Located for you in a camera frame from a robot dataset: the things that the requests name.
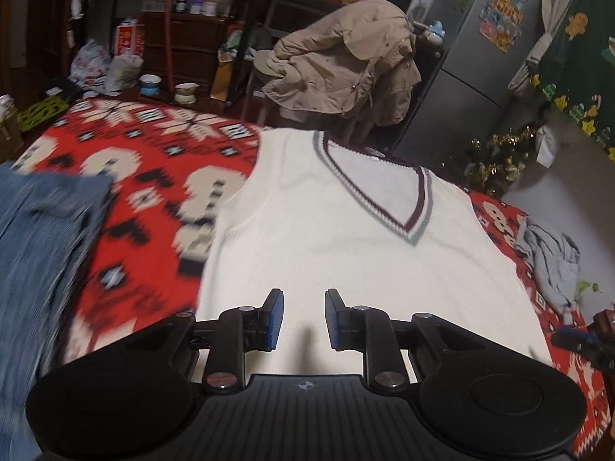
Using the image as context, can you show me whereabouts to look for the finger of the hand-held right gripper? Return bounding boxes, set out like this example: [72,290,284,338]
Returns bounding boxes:
[552,324,601,357]

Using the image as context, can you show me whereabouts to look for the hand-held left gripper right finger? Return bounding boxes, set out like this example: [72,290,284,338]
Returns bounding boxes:
[324,289,486,391]

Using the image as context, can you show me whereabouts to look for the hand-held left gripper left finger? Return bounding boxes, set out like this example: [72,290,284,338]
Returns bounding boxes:
[122,289,285,393]

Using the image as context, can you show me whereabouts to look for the white knit vest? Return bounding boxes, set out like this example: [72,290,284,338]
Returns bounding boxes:
[194,127,553,378]

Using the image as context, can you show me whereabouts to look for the brown wooden box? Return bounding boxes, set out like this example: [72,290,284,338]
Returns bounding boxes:
[593,310,615,342]

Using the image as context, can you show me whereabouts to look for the grey shirt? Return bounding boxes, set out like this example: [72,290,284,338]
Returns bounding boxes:
[514,216,582,325]

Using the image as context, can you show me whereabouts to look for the small tinsel tree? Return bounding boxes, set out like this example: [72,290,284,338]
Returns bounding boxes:
[464,125,541,197]

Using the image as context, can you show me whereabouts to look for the white paper bag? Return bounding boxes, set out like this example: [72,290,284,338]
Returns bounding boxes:
[535,125,558,169]

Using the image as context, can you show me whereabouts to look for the red patterned blanket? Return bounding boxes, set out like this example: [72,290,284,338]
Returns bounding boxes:
[10,97,611,461]

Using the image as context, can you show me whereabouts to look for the blue jeans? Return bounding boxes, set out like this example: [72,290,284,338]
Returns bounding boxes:
[0,161,116,461]

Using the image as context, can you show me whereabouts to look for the wooden chair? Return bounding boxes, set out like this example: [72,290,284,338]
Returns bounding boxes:
[243,50,289,126]

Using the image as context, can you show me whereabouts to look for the silver refrigerator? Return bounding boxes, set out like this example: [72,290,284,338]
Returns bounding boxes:
[391,0,546,164]

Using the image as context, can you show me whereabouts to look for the beige jacket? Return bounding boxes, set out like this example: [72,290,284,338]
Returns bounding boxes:
[262,0,424,126]

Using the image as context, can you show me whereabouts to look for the dark wooden drawer cabinet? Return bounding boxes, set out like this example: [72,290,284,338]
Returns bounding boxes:
[141,10,231,92]

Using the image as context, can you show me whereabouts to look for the plain whitish plastic bag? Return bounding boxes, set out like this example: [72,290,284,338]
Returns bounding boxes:
[106,55,145,92]

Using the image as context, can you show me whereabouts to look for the green plastic crate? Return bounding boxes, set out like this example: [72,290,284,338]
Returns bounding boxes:
[17,96,68,130]

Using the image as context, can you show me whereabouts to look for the white plastic bag red print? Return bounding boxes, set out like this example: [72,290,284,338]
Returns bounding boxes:
[70,41,113,90]

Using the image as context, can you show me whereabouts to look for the red and white box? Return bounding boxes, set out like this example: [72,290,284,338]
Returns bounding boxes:
[115,22,146,58]

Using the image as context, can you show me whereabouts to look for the group of colourful fridge stickers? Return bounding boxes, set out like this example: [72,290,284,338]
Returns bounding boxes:
[478,0,527,53]

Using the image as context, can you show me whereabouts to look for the green festive wall hanging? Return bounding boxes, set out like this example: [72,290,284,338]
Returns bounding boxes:
[531,0,615,164]

